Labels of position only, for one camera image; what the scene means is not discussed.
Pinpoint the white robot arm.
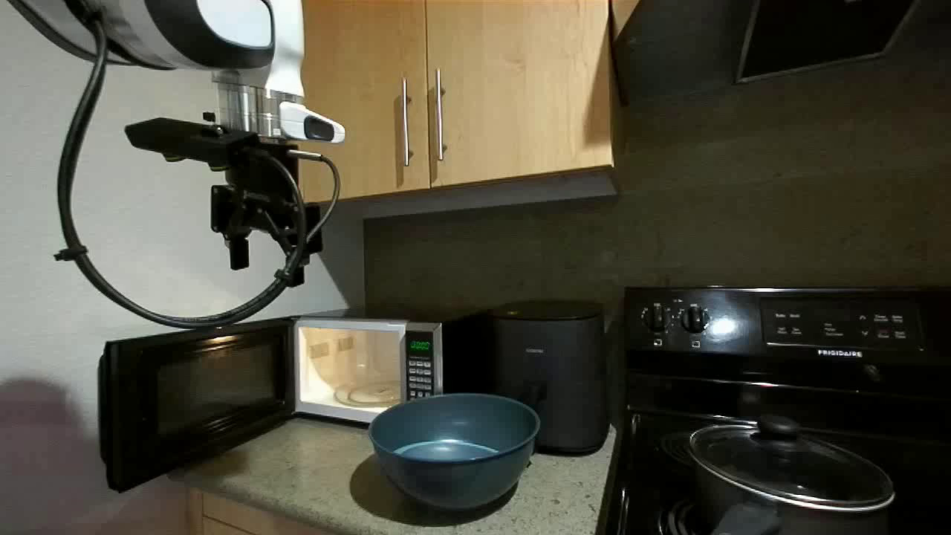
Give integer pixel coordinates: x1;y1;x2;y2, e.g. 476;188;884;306
9;0;345;286

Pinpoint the black range hood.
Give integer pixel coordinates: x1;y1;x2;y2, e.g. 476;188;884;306
611;0;951;105

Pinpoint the black microwave door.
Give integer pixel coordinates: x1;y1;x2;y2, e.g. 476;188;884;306
97;319;293;490

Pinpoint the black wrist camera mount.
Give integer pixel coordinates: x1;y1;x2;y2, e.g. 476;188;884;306
125;118;238;167

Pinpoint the stainless steel microwave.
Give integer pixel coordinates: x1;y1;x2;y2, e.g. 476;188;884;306
293;315;464;426

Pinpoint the black air fryer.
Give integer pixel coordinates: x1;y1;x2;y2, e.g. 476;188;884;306
485;300;609;456

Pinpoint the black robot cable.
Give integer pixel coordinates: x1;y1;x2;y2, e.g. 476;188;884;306
54;14;341;332

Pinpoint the blue mixing bowl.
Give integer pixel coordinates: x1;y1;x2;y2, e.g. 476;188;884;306
367;393;541;511

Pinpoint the black electric stove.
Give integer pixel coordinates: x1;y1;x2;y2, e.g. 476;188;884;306
605;286;951;535

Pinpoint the wooden upper cabinet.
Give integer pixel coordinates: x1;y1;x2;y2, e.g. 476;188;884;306
299;0;615;218

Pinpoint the pot with glass lid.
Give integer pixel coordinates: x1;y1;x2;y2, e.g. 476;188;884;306
687;416;895;535

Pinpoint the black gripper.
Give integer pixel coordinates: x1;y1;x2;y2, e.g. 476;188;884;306
211;145;321;288

